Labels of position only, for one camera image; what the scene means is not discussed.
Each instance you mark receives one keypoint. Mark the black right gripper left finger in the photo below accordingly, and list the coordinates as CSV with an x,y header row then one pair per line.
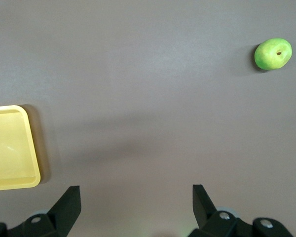
x,y
61,212

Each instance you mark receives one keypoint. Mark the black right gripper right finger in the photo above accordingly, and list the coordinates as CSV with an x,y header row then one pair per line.
x,y
204,212

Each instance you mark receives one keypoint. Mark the green apple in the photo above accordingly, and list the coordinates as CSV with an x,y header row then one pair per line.
x,y
271,55

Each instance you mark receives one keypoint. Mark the yellow plastic tray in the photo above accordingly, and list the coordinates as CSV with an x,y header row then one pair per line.
x,y
10,148

